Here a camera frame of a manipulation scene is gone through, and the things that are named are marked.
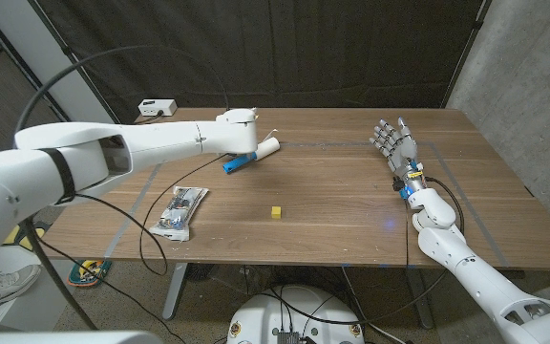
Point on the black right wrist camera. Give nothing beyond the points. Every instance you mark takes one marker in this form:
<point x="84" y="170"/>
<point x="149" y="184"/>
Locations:
<point x="397" y="184"/>

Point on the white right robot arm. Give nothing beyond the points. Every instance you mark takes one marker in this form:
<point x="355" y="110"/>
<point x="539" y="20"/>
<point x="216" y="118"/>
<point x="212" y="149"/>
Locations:
<point x="471" y="272"/>

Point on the white power outlet box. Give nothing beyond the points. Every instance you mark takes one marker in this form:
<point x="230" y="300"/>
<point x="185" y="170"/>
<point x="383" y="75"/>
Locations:
<point x="156" y="107"/>

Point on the small yellow block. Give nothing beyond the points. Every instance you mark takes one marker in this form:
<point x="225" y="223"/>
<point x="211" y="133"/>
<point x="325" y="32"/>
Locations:
<point x="276" y="212"/>

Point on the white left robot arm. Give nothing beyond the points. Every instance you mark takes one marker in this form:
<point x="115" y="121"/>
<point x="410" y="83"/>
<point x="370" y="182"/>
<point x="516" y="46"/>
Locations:
<point x="160" y="138"/>

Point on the yellow black slipper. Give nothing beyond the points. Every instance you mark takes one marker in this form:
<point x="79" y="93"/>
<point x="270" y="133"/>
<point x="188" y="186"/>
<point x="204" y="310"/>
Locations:
<point x="13" y="235"/>
<point x="29" y="239"/>

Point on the colourful floor item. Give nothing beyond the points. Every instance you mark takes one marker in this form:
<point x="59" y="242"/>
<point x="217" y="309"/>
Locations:
<point x="89" y="272"/>

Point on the black backdrop curtain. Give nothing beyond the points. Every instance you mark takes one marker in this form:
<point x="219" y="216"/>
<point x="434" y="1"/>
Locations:
<point x="303" y="48"/>

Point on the grey table leg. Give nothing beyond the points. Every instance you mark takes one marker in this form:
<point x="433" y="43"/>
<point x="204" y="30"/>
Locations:
<point x="175" y="291"/>
<point x="420" y="301"/>

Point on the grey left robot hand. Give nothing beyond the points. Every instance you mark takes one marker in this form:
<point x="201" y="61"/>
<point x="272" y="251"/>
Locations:
<point x="241" y="156"/>

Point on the black backdrop stand pole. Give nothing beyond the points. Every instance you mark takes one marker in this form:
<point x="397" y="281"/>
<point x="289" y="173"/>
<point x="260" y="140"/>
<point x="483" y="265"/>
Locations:
<point x="465" y="55"/>
<point x="70" y="57"/>

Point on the clear plastic parts bag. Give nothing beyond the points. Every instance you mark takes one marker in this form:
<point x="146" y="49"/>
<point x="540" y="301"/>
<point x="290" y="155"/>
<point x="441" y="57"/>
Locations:
<point x="179" y="210"/>

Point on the sneakers on floor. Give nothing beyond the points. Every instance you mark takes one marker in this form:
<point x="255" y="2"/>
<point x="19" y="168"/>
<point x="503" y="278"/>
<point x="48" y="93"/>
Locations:
<point x="31" y="301"/>

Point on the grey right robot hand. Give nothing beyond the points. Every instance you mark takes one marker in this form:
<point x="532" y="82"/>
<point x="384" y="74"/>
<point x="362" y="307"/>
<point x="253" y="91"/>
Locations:
<point x="404" y="150"/>

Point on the white robot torso base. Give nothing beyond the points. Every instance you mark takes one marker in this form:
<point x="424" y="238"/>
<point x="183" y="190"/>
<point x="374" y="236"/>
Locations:
<point x="299" y="306"/>

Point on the white robot chest edge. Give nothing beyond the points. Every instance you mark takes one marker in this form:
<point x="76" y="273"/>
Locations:
<point x="65" y="338"/>

